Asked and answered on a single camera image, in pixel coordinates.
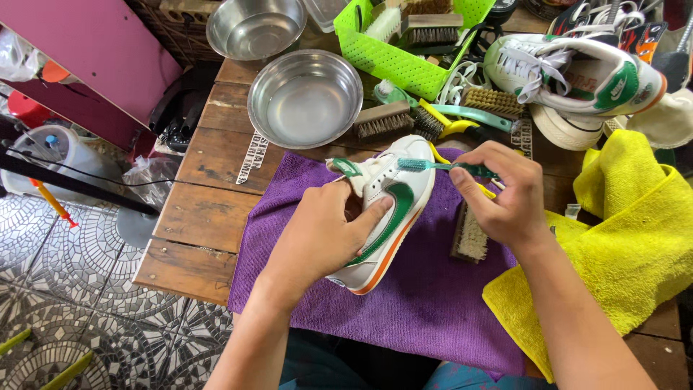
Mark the person's right hand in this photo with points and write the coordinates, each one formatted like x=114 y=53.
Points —
x=506 y=208

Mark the person's left hand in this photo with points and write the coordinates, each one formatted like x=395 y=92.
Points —
x=317 y=238

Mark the white green orange sneaker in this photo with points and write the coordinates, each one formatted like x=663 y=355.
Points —
x=398 y=216

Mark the teal toothbrush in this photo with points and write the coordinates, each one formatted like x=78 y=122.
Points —
x=433 y=166

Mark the wooden brush with pale bristles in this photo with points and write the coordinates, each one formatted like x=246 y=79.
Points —
x=470 y=238

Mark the mint green toothbrush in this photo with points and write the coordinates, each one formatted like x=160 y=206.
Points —
x=476 y=116

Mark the white sneaker sole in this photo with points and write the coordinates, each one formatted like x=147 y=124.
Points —
x=566 y=129

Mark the white cut-out sticker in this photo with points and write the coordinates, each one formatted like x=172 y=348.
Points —
x=253 y=157

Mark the purple microfiber cloth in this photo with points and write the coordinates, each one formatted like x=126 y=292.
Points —
x=427 y=303

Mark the yellow microfiber cloth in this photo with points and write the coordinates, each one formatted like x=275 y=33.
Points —
x=622 y=254

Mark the wooden brush with dark bristles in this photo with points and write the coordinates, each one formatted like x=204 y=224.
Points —
x=383 y=120

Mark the white shoelaces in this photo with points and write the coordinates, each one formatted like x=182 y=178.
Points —
x=457 y=81

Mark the large steel bowl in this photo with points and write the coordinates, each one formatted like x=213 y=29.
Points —
x=305 y=99

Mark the person's legs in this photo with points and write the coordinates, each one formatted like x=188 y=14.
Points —
x=379 y=368

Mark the white green laced sneaker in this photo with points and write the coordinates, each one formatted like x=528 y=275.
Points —
x=579 y=73

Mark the green round brush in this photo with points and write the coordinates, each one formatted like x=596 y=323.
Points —
x=391 y=93

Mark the clear plastic bag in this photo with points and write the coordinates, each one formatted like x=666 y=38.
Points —
x=147 y=179

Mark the cream cloth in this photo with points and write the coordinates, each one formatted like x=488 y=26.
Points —
x=666 y=122

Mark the green plastic basket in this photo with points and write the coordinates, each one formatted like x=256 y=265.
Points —
x=400 y=59

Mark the dark bristle brush in basket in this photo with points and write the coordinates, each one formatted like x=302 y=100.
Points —
x=433 y=30

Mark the black flame print item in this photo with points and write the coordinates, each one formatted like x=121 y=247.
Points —
x=641 y=40

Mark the small steel bowl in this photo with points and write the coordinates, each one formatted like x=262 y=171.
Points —
x=254 y=27

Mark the white bristle brush in basket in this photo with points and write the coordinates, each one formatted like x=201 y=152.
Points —
x=383 y=23

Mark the clear plastic container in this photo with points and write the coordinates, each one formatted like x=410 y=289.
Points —
x=325 y=12

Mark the clear plastic jug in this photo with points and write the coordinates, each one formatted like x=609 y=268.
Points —
x=51 y=157

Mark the pink board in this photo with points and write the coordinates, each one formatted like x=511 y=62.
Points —
x=92 y=57

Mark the red plastic stool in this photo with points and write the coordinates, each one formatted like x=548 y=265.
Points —
x=24 y=108

